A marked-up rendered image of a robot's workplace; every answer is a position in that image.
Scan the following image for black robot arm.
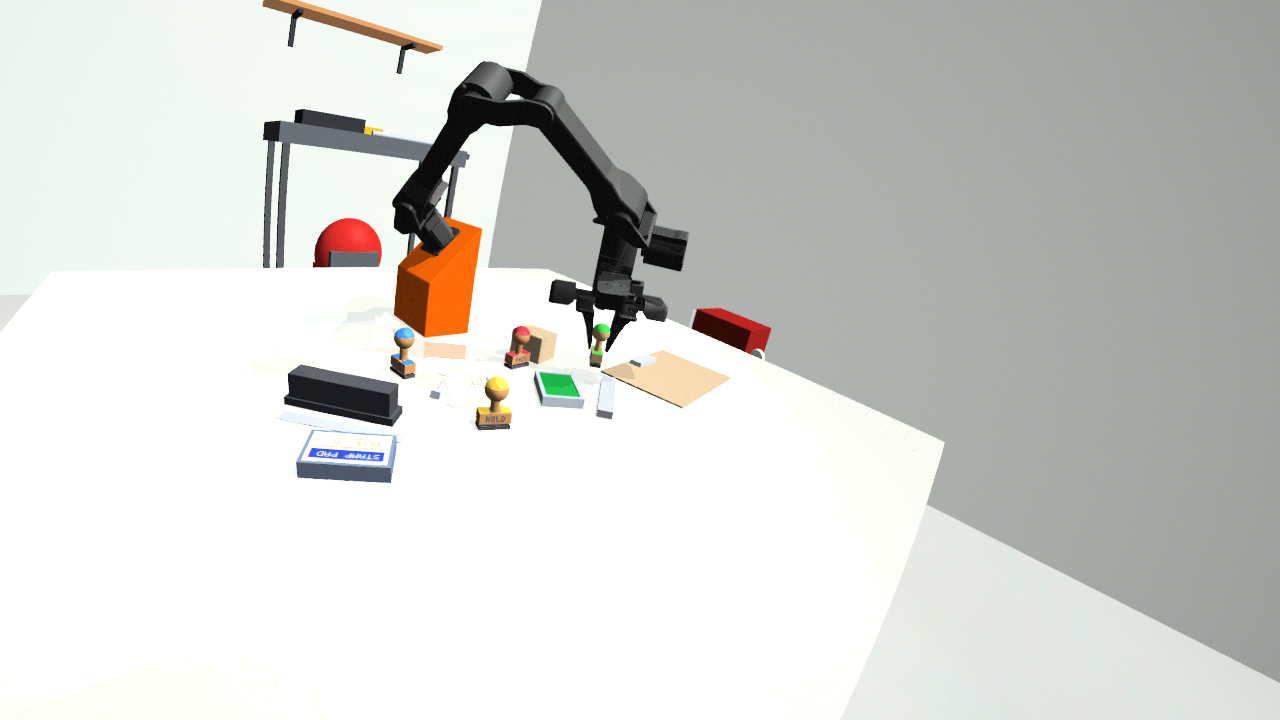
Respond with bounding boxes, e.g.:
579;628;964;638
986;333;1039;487
392;61;689;313

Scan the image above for brown wooden fail stamp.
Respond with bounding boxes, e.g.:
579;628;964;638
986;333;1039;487
504;325;531;370

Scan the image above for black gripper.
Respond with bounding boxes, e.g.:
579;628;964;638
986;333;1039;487
549;252;668;352

